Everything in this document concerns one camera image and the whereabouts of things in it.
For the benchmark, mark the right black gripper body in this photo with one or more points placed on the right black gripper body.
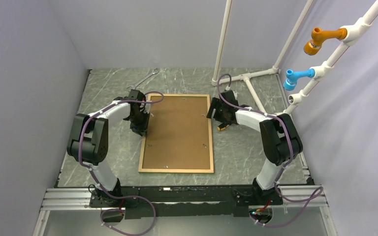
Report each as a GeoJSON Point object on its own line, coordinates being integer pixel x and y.
{"type": "Point", "coordinates": [219, 114]}

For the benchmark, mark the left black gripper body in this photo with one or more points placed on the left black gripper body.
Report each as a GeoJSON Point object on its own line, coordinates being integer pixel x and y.
{"type": "Point", "coordinates": [141, 116]}

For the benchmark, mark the black yellow screwdriver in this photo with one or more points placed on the black yellow screwdriver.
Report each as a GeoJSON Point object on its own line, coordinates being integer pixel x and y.
{"type": "Point", "coordinates": [223, 126]}

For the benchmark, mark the green wooden photo frame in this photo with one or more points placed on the green wooden photo frame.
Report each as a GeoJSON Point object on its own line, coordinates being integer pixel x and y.
{"type": "Point", "coordinates": [179, 136]}

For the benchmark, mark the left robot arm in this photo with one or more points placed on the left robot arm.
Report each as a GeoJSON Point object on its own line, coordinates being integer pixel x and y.
{"type": "Point", "coordinates": [88, 141]}

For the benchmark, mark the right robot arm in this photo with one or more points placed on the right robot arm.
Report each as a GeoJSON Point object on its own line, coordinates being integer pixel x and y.
{"type": "Point", "coordinates": [280, 139]}

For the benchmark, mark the silver open-end wrench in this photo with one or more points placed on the silver open-end wrench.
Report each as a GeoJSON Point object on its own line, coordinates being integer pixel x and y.
{"type": "Point", "coordinates": [150, 74]}

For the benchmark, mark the blue pipe fitting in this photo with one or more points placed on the blue pipe fitting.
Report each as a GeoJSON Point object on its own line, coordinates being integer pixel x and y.
{"type": "Point", "coordinates": [292, 77]}

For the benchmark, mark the orange pipe fitting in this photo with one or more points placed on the orange pipe fitting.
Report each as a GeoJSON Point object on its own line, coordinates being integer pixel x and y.
{"type": "Point", "coordinates": [319, 36]}

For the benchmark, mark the white PVC pipe rack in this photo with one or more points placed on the white PVC pipe rack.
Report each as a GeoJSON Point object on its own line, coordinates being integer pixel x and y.
{"type": "Point", "coordinates": [253, 35]}

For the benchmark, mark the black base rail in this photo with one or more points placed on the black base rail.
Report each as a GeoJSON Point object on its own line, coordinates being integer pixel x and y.
{"type": "Point", "coordinates": [196, 200]}

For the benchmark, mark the aluminium extrusion frame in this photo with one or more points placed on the aluminium extrusion frame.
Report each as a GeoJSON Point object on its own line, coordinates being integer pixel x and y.
{"type": "Point", "coordinates": [66, 212]}

